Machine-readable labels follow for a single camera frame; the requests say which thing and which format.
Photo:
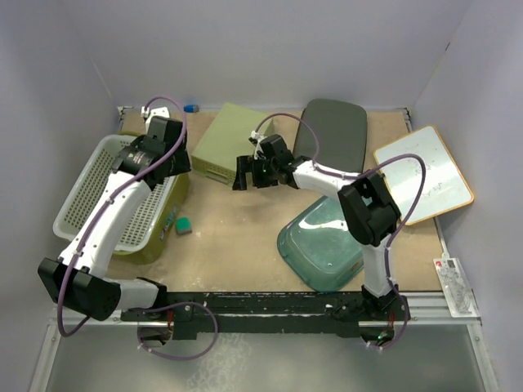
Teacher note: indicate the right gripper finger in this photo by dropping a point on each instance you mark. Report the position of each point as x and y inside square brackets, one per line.
[240, 182]
[244, 164]

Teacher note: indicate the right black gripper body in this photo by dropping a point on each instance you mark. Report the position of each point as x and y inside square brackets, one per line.
[265, 172]

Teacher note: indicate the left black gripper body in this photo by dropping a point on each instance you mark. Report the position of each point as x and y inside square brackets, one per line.
[179, 166]

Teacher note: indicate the light green small basket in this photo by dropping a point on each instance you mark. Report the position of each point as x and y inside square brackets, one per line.
[226, 138]

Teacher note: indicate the white perforated plastic basket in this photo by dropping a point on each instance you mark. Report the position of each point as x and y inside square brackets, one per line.
[88, 189]

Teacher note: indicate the grey plastic tub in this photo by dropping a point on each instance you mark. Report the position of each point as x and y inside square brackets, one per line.
[341, 129]

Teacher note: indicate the teal transparent plastic tub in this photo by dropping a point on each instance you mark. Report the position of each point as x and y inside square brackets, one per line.
[318, 247]

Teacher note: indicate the olive green plastic tub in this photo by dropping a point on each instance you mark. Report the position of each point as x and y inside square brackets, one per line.
[167, 228]

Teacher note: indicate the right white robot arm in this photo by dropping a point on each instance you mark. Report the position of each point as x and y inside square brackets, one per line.
[370, 213]

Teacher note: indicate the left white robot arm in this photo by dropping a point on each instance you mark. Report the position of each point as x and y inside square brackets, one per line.
[76, 279]

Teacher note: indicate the blue small object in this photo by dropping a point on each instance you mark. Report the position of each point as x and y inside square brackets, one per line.
[191, 109]

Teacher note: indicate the green sponge block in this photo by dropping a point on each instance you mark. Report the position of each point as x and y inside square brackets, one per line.
[183, 226]

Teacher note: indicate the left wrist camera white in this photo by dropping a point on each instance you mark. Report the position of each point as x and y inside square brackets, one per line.
[147, 112]

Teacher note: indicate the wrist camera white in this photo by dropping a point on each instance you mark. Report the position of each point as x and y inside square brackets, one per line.
[255, 139]
[147, 112]

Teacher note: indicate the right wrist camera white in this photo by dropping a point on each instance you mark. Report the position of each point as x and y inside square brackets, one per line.
[255, 139]

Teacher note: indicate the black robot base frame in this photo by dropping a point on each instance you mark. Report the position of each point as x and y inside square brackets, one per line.
[343, 314]

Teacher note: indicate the whiteboard with wooden frame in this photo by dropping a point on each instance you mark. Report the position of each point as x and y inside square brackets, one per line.
[445, 188]

